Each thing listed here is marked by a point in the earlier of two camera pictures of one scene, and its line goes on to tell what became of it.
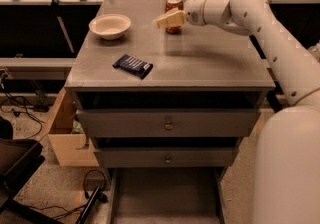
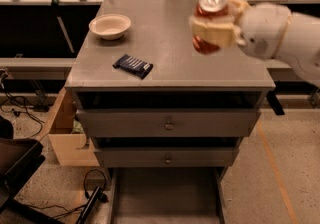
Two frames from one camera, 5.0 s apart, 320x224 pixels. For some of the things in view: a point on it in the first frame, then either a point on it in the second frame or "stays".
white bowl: [109, 26] stays
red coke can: [173, 5] to [210, 4]
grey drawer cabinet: [166, 112] stays
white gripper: [196, 10] to [264, 31]
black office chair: [19, 159] stays
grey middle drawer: [131, 157] stays
